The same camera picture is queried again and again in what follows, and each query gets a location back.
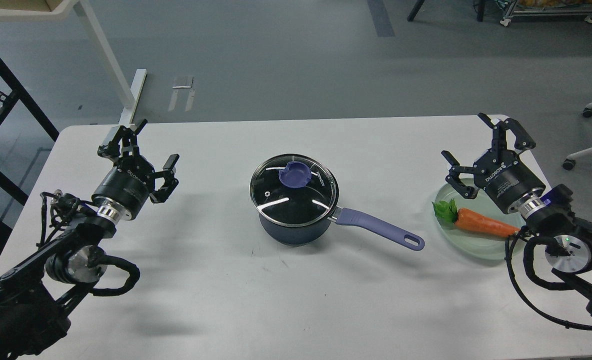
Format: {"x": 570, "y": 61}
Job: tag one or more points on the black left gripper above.
{"x": 132, "y": 181}

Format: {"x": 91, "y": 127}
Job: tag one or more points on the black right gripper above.
{"x": 508, "y": 179}

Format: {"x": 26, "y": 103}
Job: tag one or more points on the glass lid with purple knob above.
{"x": 293, "y": 174}

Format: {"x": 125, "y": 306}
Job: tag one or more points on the blue saucepan with purple handle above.
{"x": 295, "y": 221}

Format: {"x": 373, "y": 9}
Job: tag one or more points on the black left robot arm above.
{"x": 38, "y": 295}

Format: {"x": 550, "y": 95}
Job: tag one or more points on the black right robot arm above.
{"x": 557, "y": 254}

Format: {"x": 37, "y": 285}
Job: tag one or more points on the orange toy carrot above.
{"x": 469, "y": 220}

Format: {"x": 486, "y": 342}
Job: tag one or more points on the metal wheeled cart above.
{"x": 512, "y": 10}

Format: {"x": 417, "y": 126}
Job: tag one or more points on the white desk frame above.
{"x": 40, "y": 10}

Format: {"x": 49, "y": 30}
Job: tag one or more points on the black table frame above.
{"x": 19, "y": 94}

